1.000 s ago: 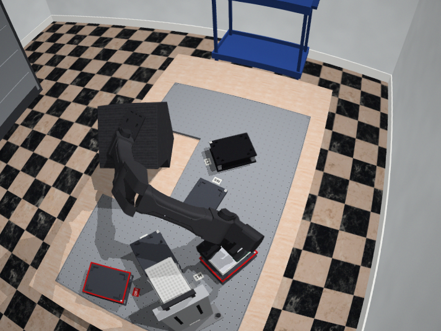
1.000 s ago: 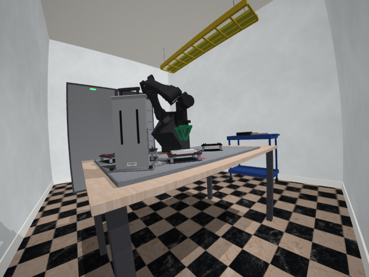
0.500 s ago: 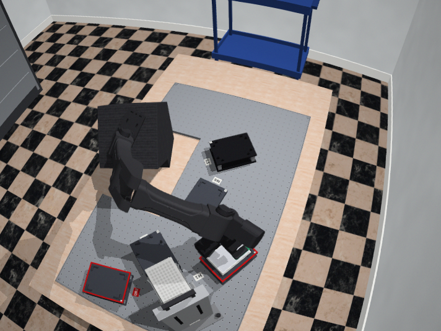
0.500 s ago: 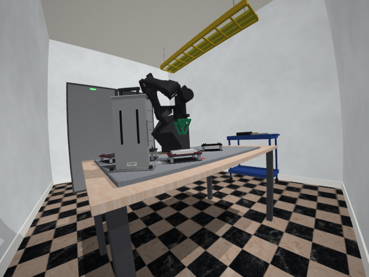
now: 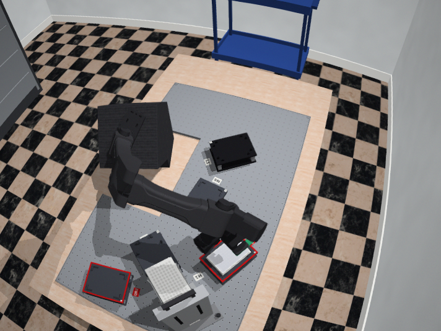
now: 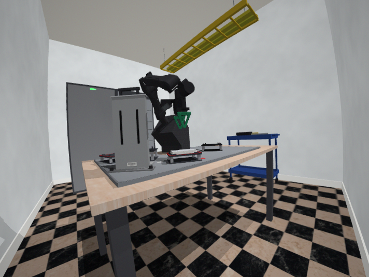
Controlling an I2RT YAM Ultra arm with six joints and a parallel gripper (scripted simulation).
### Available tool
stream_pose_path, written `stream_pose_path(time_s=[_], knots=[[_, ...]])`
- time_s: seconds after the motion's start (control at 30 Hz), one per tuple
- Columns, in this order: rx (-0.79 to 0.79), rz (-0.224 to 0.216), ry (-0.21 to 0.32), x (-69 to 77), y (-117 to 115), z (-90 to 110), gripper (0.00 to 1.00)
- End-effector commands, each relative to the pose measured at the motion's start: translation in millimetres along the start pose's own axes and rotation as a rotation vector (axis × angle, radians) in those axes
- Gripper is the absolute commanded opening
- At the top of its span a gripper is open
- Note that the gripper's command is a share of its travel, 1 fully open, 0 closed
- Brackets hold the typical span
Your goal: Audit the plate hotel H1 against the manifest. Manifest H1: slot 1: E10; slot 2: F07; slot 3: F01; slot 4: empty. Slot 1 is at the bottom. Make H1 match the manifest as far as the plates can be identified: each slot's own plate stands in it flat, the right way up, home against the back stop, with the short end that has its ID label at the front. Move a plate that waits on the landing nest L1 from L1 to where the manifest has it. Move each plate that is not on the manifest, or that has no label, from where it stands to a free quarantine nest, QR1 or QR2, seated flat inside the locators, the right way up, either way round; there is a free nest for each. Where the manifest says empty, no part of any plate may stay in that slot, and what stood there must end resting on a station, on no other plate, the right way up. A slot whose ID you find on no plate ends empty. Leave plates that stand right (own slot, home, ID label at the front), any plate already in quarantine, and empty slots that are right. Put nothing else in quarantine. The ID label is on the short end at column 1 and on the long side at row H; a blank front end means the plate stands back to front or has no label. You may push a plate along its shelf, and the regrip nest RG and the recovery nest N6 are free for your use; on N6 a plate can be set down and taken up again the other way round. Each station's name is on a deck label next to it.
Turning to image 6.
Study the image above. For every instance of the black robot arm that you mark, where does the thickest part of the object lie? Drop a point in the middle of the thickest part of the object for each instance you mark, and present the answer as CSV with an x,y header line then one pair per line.
x,y
149,85

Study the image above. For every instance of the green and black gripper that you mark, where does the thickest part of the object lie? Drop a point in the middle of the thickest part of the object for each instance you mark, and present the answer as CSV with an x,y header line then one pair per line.
x,y
182,114

